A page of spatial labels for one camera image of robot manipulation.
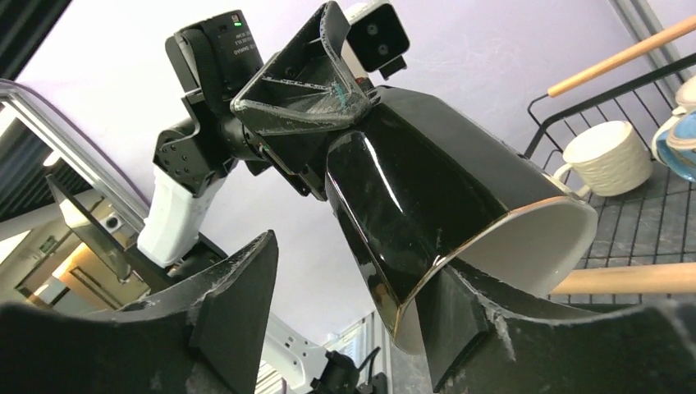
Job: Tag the right wooden rack handle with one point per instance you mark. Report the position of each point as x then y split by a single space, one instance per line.
668 278

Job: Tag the black wire dish rack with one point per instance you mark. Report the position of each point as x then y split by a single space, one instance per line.
652 224

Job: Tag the cream mug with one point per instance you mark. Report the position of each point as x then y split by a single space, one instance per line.
685 97
610 159

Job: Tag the glossy black mug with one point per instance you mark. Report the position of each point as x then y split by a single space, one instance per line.
416 185

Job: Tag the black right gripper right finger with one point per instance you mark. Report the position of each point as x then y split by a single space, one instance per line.
484 336

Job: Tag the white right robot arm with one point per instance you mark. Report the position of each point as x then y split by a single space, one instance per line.
315 353

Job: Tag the blue bottomed mug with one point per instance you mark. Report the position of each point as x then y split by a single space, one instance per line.
673 144

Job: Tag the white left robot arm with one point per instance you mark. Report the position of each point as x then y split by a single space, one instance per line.
213 60

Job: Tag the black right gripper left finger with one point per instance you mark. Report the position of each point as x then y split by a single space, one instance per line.
202 335

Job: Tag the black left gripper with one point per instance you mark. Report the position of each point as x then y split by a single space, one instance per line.
304 88

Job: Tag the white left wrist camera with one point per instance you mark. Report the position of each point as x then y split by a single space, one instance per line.
376 41

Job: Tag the aluminium rail frame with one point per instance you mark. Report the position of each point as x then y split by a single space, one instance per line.
61 134

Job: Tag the cream mug left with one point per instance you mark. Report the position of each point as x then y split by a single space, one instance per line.
610 159

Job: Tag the left wooden rack handle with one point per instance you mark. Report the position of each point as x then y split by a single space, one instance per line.
653 42

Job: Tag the cream mug rear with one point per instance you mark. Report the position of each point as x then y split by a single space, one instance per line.
685 97

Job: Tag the wooden rack handle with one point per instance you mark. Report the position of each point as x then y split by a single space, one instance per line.
668 278
653 42

